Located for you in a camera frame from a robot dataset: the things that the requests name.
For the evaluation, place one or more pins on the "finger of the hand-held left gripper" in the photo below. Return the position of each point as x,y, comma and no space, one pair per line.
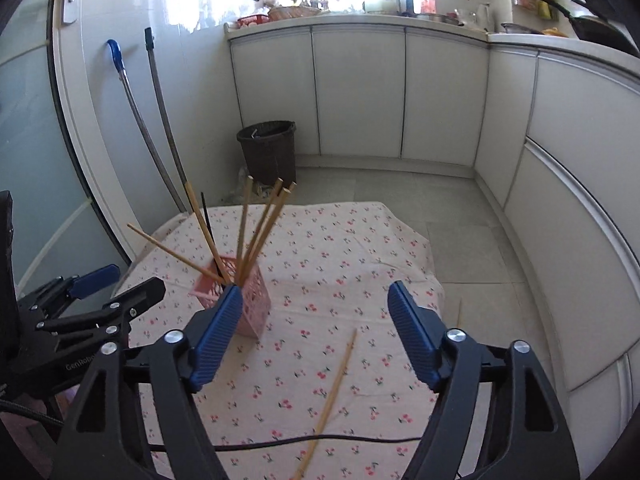
135,300
95,277

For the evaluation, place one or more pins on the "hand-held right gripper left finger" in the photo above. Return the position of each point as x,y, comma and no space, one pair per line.
220,330

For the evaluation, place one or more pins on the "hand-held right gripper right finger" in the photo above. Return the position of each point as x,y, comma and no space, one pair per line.
412,330

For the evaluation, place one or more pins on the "pink perforated utensil holder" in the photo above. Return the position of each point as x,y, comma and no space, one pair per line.
252,305

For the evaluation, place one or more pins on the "single wooden chopstick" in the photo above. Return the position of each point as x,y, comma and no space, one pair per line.
170,250
328,400

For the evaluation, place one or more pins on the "black chopstick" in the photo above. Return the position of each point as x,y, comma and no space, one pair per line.
211,230

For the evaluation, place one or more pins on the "bundle of wooden chopsticks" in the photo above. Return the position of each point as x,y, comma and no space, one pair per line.
244,230

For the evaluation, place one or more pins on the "purple cloth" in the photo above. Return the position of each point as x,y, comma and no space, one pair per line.
25,452

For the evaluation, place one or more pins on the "cherry print tablecloth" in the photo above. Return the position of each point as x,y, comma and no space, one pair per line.
320,270

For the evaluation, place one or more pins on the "plastic bag with vegetables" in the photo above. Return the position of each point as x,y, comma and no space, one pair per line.
260,187

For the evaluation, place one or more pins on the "brown trash bin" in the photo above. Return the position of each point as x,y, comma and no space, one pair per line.
267,155

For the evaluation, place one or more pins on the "grey pole with dark grip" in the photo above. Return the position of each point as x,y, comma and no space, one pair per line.
157,90

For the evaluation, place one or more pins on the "white kitchen base cabinet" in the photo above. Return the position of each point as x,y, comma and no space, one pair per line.
575,135
360,90

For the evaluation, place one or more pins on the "red plastic basket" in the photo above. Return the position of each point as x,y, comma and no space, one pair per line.
252,21

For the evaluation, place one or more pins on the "steel bowl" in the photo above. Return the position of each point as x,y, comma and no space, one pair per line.
440,17

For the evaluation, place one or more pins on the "glass pitcher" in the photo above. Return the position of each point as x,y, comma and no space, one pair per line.
482,17

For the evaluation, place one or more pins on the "steel basin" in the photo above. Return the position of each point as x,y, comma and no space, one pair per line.
520,27

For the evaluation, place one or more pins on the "wicker basket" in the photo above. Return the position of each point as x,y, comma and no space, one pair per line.
295,12

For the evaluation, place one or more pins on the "black wok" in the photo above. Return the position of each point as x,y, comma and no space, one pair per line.
605,30

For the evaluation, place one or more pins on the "wall rack with packets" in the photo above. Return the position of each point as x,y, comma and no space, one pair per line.
542,0

